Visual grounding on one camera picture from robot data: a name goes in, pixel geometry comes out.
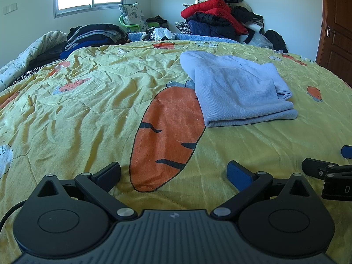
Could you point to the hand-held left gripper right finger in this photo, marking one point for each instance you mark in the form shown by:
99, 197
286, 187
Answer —
238, 173

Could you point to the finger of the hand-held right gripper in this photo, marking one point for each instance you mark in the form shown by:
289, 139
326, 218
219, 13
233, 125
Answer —
347, 151
313, 167

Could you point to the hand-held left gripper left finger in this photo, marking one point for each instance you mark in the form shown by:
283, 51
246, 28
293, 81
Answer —
110, 173

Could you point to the light blue sweater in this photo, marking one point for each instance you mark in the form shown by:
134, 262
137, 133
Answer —
236, 90

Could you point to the stack of folded dark clothes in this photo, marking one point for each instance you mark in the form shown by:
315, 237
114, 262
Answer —
93, 37

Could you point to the yellow carrot-print blanket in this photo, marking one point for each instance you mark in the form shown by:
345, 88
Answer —
82, 115

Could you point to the brown wooden door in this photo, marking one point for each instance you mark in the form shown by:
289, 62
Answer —
338, 27

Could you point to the zebra striped cloth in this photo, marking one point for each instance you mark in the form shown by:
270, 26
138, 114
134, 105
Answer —
30, 74

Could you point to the black backpack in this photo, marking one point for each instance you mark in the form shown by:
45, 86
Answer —
277, 40

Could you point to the dark cloth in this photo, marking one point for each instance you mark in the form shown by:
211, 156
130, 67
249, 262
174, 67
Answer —
46, 57

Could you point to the clear plastic bag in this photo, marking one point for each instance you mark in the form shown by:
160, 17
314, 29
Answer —
260, 40

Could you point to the navy jacket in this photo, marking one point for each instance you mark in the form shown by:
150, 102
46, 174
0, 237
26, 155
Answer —
211, 30

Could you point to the green plastic chair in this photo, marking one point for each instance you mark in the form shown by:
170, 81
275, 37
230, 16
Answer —
129, 28

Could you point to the white quilt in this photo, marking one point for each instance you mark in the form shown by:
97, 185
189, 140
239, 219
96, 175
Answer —
24, 53

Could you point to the white printed plastic bag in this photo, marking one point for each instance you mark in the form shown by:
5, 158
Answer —
159, 34

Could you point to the houndstooth cloth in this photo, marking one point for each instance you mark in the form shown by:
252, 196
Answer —
183, 28

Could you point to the black puffer jacket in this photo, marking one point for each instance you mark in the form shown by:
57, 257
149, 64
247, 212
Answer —
211, 18

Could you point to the dark bag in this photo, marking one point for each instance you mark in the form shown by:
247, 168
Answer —
156, 20

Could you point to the grey patterned pillow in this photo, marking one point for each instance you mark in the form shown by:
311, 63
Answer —
133, 15

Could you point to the red jacket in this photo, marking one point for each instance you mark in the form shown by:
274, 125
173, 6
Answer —
211, 7

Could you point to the white wall switch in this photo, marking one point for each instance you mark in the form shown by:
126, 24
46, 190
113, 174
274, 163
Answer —
10, 8

